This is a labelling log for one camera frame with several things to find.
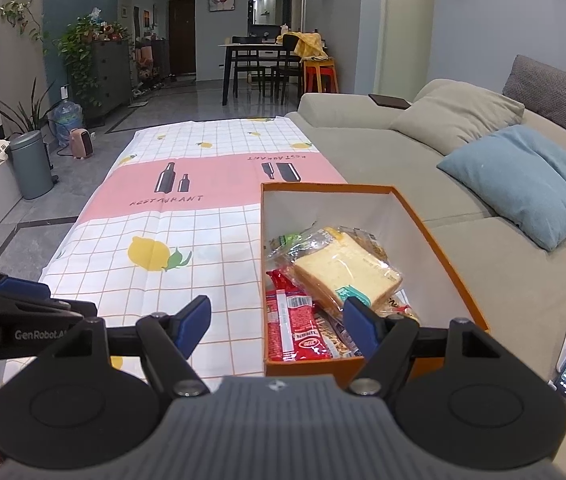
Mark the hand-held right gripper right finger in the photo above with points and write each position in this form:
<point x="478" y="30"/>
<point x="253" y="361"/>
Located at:
<point x="360" y="327"/>

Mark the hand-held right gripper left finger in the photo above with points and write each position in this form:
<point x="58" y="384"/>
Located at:
<point x="193" y="325"/>

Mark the clear sliced bread packet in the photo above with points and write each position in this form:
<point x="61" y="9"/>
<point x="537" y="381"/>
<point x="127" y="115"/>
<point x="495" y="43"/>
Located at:
<point x="343" y="270"/>

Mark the long red wafer packet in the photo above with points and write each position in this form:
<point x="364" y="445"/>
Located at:
<point x="293" y="325"/>

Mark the clear nut packet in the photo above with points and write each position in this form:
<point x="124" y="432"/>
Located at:
<point x="293" y="239"/>

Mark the orange cardboard box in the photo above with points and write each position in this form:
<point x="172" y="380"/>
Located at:
<point x="313" y="210"/>

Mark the grey trash bin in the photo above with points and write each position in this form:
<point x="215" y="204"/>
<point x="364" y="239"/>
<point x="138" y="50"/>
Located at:
<point x="30" y="165"/>

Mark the pink and white printed tablecloth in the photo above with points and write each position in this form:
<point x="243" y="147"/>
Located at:
<point x="188" y="170"/>

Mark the pink space heater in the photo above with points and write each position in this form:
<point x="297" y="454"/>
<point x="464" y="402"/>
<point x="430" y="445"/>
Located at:
<point x="82" y="142"/>

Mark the tall leafy floor plant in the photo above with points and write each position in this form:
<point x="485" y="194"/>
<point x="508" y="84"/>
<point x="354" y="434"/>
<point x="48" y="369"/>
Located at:
<point x="33" y="110"/>

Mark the blue water jug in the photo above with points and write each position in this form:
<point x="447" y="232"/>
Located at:
<point x="69" y="115"/>

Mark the beige sofa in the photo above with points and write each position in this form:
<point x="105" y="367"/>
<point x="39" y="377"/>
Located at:
<point x="363" y="125"/>

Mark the blue cushion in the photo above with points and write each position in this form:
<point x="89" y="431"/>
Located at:
<point x="508" y="180"/>

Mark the dark tablet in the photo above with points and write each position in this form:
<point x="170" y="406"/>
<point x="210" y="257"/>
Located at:
<point x="390" y="101"/>

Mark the dark drawer cabinet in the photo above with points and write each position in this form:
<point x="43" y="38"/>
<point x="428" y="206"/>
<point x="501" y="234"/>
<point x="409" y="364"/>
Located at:
<point x="113" y="75"/>

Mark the beige cushion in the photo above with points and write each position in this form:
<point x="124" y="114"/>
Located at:
<point x="458" y="115"/>

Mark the dark cabinet with plants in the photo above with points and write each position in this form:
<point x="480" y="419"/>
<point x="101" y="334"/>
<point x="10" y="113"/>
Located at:
<point x="78" y="45"/>

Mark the dark shoe rack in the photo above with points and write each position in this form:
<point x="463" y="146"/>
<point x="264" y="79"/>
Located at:
<point x="150" y="67"/>

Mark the orange stools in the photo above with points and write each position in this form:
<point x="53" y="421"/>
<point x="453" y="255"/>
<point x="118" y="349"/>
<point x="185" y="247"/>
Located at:
<point x="320" y="72"/>

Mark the dark dining chair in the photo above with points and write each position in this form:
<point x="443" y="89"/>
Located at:
<point x="248" y="67"/>
<point x="285" y="72"/>

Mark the hanging green plant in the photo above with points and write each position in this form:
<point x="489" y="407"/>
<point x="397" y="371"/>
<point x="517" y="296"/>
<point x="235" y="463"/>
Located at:
<point x="20" y="12"/>

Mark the dark dining table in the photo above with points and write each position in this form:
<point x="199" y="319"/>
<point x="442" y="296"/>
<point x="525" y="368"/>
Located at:
<point x="253" y="46"/>

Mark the yellow cloth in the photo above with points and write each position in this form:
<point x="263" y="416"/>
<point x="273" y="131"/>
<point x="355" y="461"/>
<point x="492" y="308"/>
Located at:
<point x="308" y="42"/>

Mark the dark wooden door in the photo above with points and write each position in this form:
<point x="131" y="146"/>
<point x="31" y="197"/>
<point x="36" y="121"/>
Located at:
<point x="182" y="35"/>

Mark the grey cushion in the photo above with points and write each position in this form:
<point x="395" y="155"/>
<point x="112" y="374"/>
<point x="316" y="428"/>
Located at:
<point x="558" y="90"/>

